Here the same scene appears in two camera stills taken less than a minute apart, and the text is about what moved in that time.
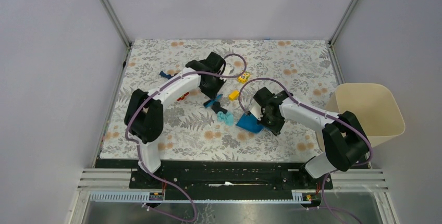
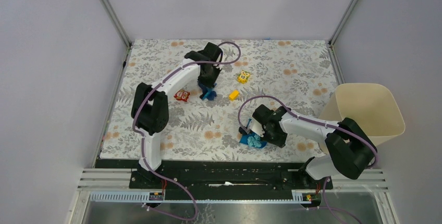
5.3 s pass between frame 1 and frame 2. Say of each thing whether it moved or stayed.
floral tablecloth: stayed
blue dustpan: moved
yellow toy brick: stayed
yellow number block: stayed
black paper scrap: moved
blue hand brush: moved
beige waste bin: stayed
